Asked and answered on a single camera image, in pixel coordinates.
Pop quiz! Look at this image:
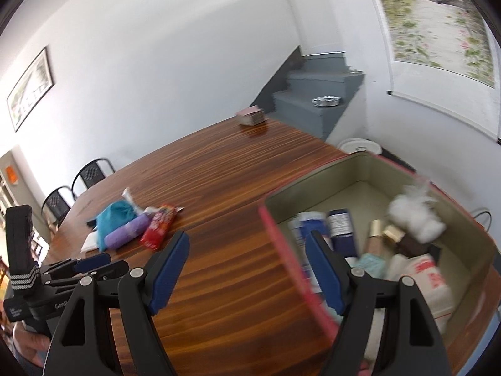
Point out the black cable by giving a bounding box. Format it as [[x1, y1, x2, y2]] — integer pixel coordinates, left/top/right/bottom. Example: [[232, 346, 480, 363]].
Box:
[[472, 209, 493, 230]]

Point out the white tube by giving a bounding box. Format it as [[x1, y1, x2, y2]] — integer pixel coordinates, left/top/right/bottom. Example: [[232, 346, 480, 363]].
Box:
[[122, 188, 147, 216]]

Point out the hanging scroll painting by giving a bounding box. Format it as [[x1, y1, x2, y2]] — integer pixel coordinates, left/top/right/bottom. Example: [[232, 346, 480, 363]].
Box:
[[368, 0, 501, 144]]

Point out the purple roll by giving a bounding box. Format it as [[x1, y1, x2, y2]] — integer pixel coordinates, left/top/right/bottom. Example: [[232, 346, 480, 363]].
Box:
[[106, 211, 153, 249]]

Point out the black metal chair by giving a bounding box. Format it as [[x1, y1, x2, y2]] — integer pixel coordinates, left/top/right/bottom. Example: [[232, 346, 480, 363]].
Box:
[[71, 158, 116, 198], [41, 186, 75, 228]]

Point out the person's left hand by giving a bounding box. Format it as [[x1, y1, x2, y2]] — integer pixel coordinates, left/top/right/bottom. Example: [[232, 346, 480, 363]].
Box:
[[13, 321, 51, 363]]

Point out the white plastic bag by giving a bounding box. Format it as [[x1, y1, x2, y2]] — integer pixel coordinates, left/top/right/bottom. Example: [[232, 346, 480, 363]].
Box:
[[387, 184, 447, 243]]

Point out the pink storage box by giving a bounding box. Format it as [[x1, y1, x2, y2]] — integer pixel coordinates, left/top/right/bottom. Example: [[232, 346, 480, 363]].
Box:
[[258, 152, 496, 376]]

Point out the gold capped beige bottle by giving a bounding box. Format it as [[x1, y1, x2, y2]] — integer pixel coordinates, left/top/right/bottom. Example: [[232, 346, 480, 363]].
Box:
[[362, 219, 386, 259]]

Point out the gold capped brown bottle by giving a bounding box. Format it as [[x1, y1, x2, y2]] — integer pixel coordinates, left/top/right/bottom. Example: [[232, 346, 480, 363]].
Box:
[[384, 225, 429, 255]]

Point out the framed wall picture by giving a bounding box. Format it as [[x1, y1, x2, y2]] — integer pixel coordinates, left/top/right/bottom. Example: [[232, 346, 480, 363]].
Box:
[[6, 46, 54, 133]]

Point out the blue and white packet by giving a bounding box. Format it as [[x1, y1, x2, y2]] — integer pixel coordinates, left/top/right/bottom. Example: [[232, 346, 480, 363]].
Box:
[[287, 211, 327, 294]]

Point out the wooden desktop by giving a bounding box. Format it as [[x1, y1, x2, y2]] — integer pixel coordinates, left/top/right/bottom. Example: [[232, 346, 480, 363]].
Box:
[[39, 117, 498, 376]]

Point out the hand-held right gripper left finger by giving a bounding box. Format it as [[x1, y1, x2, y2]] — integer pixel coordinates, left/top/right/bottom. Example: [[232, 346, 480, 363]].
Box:
[[43, 230, 191, 376]]

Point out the small pink box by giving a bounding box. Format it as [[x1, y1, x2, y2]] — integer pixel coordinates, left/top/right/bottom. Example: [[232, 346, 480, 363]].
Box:
[[235, 106, 269, 126]]

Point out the grey staircase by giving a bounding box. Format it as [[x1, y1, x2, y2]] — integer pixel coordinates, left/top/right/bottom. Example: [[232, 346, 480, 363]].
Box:
[[272, 53, 364, 142]]

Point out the white tissue packet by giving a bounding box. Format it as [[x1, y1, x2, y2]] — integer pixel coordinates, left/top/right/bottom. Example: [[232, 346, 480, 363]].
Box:
[[81, 232, 100, 253]]

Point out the white packet red print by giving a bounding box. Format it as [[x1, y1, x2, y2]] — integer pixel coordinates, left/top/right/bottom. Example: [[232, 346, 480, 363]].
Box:
[[403, 254, 455, 333]]

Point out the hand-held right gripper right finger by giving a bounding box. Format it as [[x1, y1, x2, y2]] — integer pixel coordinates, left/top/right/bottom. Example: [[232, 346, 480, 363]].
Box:
[[305, 231, 452, 376]]

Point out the red snack packet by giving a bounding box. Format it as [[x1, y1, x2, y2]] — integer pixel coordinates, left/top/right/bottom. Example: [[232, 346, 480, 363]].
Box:
[[140, 204, 184, 251]]

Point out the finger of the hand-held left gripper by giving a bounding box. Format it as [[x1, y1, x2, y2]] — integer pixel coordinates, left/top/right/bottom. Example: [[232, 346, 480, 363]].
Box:
[[90, 260, 130, 283], [41, 253, 112, 275]]

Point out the dark blue carton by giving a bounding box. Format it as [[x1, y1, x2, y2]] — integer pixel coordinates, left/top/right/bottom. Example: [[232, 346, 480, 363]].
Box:
[[327, 209, 359, 259]]

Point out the teal cloth pouch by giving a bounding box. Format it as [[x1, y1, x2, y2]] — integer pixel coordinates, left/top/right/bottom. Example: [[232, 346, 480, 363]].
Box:
[[96, 201, 137, 251]]

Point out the small teal packet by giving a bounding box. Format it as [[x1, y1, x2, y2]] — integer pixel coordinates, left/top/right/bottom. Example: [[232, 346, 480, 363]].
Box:
[[358, 253, 388, 279]]

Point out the white plastic bucket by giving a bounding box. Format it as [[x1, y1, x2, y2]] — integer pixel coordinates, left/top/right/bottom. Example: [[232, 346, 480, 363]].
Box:
[[337, 138, 382, 155]]

